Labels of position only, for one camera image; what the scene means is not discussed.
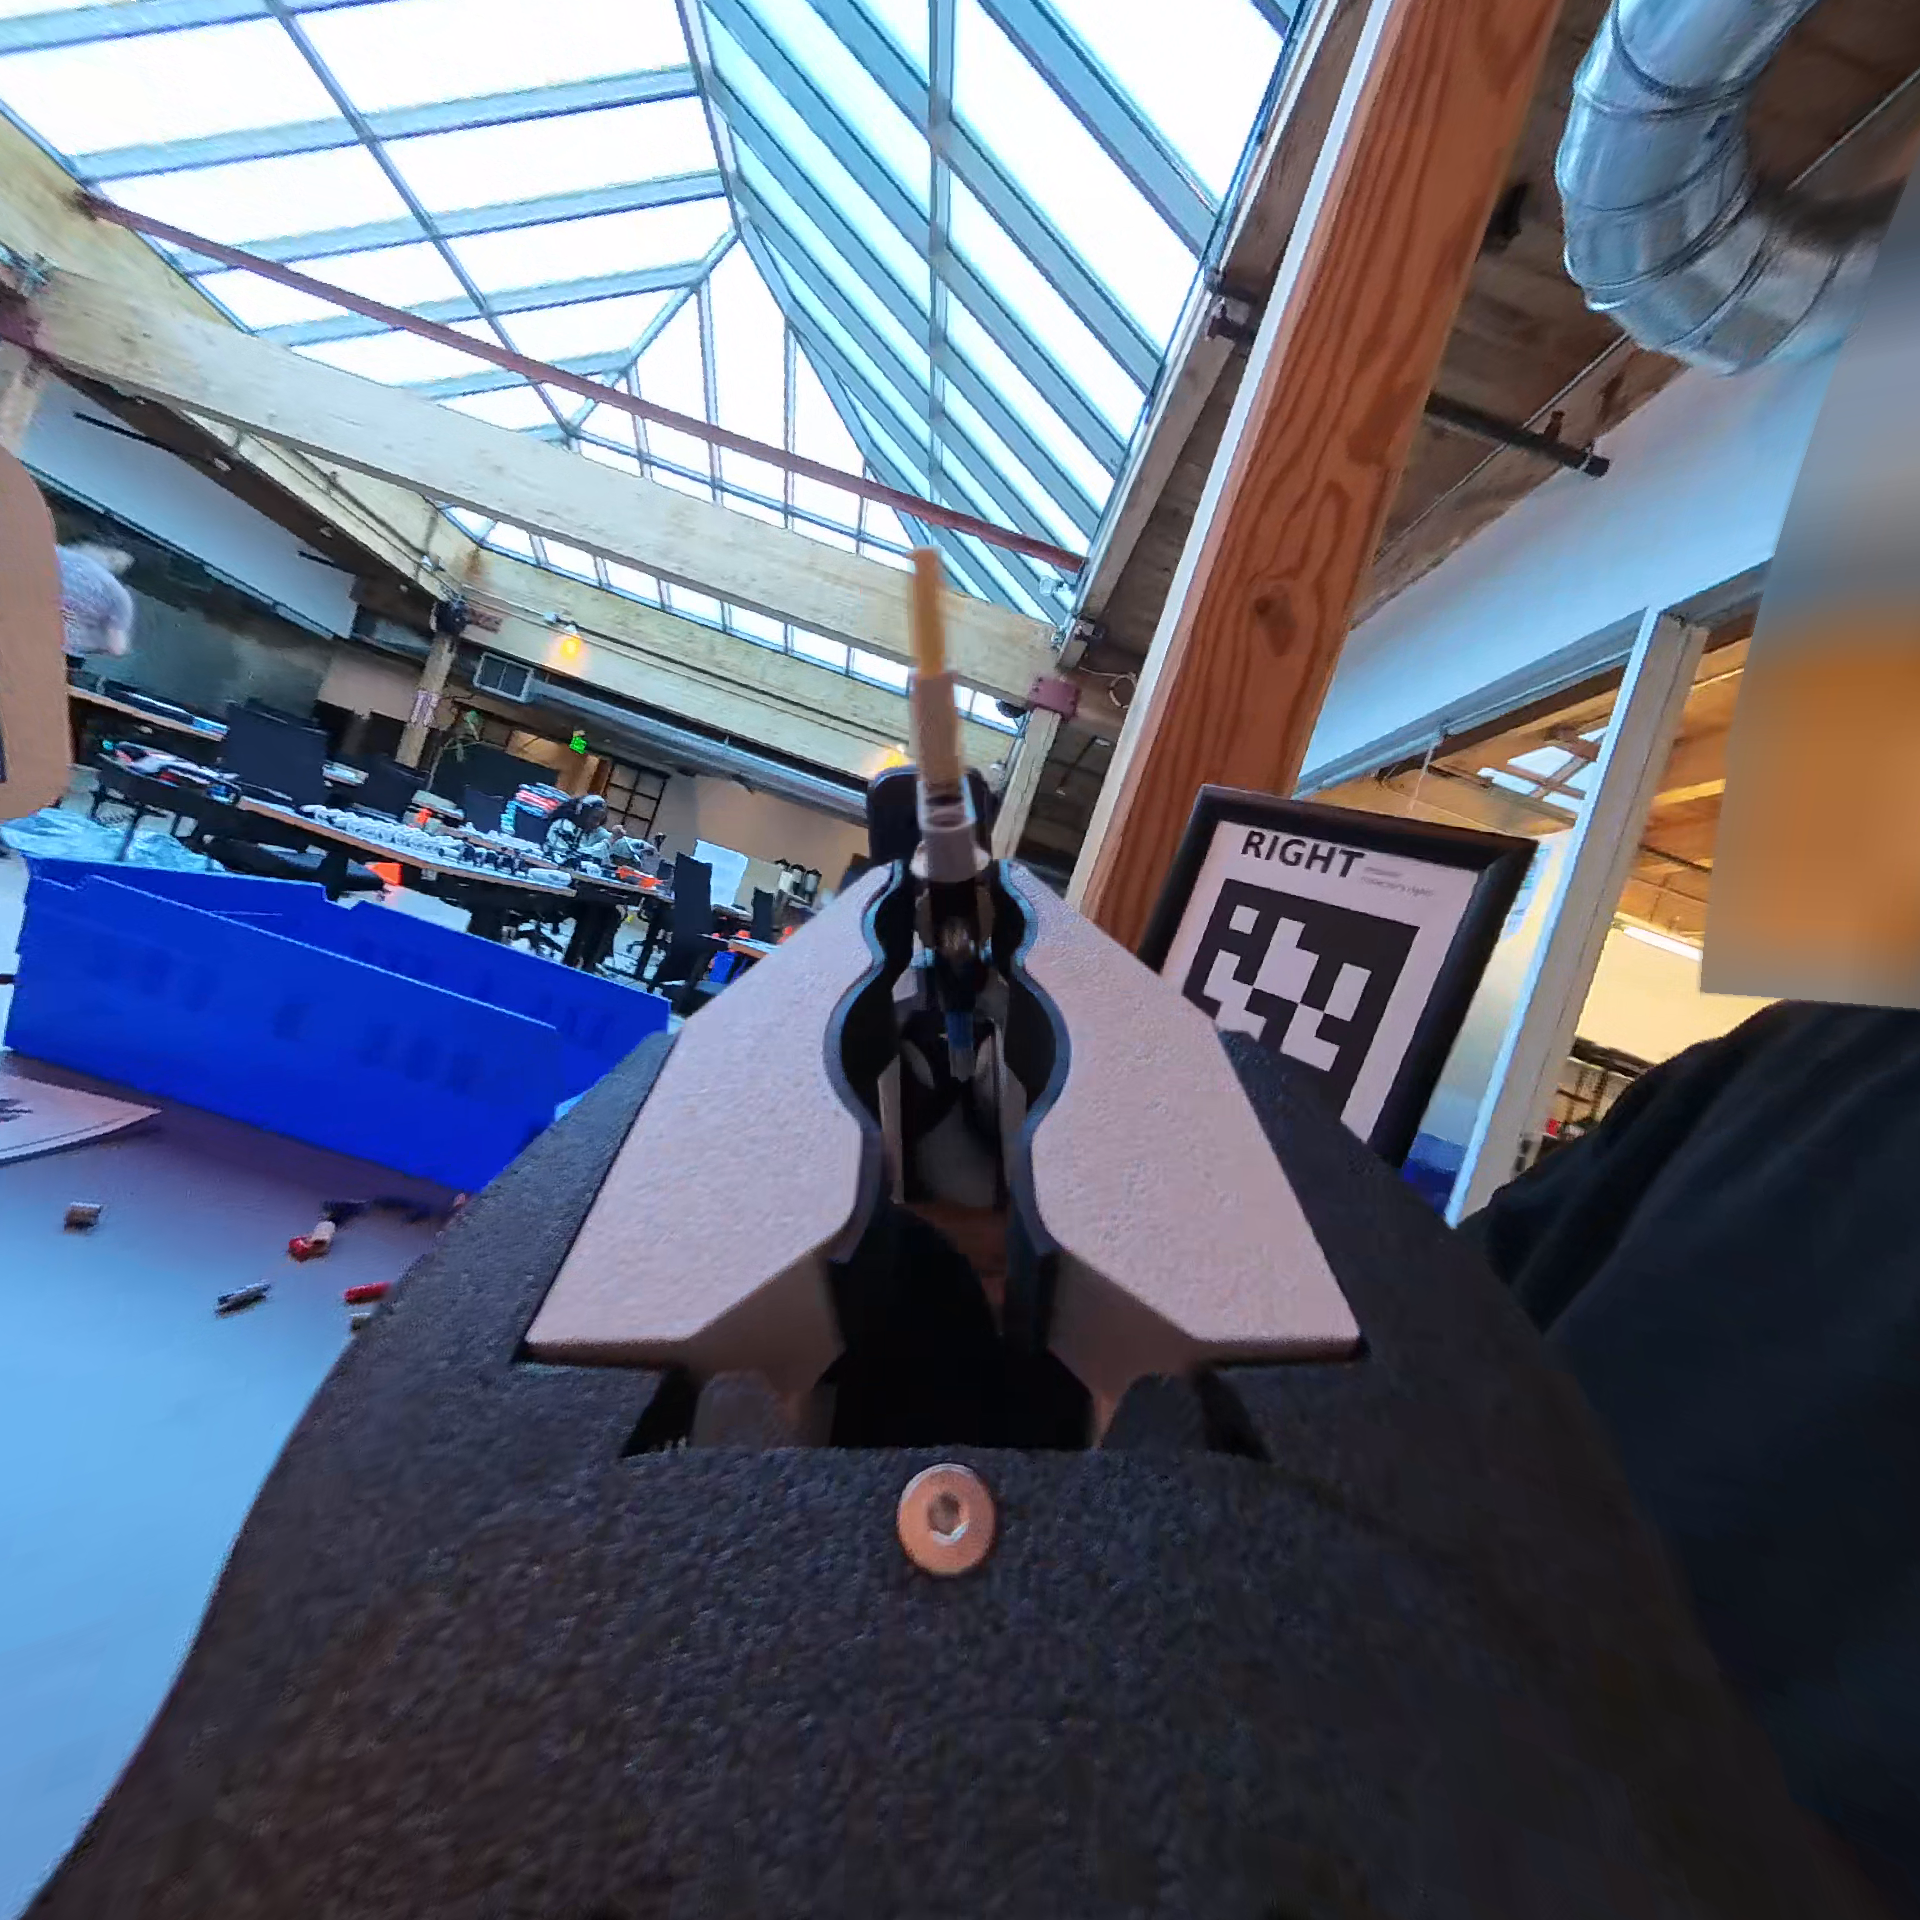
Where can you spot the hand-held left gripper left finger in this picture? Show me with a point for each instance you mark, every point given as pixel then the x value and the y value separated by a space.
pixel 722 1185

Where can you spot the grey black lego gear assembly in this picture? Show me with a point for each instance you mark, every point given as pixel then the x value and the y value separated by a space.
pixel 933 704

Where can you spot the wall vent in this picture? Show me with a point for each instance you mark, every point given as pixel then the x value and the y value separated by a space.
pixel 503 681

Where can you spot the blue plastic bin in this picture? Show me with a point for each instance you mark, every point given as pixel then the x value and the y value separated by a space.
pixel 301 991

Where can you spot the black framed marker sign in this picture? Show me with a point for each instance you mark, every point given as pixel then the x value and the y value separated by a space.
pixel 1202 914

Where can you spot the open instruction booklet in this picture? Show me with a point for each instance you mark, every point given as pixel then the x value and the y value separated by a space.
pixel 61 1118

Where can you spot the scattered small lego pieces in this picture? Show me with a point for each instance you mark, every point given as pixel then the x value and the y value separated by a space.
pixel 311 1242

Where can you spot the silver ventilation duct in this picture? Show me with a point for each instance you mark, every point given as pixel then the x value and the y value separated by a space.
pixel 1682 196

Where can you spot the background desk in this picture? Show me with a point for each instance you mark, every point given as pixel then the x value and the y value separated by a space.
pixel 375 832

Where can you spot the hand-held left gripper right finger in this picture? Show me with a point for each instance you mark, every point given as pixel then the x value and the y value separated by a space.
pixel 1171 1185

